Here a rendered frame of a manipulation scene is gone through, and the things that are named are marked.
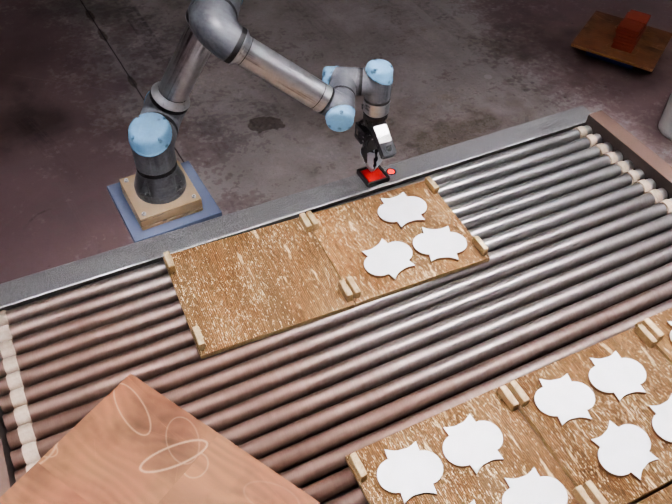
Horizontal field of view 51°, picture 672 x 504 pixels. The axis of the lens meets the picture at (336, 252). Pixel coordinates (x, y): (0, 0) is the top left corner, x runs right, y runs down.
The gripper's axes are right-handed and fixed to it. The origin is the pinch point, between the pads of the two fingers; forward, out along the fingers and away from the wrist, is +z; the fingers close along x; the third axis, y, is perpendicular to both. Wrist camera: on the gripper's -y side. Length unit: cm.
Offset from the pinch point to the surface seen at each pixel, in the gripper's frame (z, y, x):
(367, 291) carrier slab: 1.1, -41.1, 24.3
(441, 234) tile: -0.1, -32.5, -3.9
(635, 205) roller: 3, -44, -67
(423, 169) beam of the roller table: 3.1, -3.4, -16.4
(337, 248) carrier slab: 1.2, -24.1, 24.5
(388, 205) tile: 0.0, -15.9, 3.8
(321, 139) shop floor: 95, 127, -47
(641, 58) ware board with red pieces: 82, 105, -249
